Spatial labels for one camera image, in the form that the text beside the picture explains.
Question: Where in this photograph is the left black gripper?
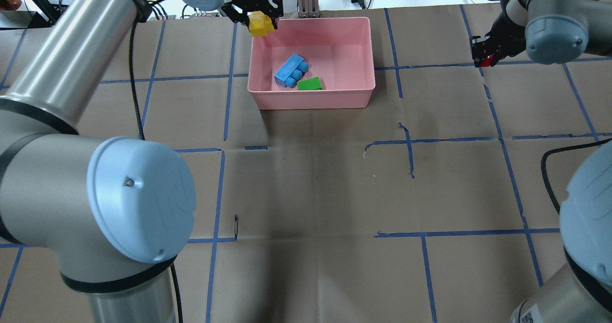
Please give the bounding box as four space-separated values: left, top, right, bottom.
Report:
220 0 284 25

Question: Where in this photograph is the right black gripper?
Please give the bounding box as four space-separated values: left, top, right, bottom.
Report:
470 12 526 68

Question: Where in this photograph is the red toy block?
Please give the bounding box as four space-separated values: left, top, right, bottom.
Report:
480 55 496 67

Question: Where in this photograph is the yellow toy block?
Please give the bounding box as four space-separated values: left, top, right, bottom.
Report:
248 11 275 37

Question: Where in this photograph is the blue toy block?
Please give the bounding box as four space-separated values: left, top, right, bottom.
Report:
273 54 310 88

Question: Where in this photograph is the green toy block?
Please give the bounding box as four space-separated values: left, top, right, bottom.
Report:
297 76 323 91

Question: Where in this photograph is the pink plastic box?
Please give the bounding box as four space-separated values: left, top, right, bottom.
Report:
247 17 376 110

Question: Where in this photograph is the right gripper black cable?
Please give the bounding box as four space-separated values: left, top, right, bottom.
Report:
541 139 612 215

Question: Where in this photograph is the left gripper braided cable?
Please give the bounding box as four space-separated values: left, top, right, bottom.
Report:
128 20 184 323

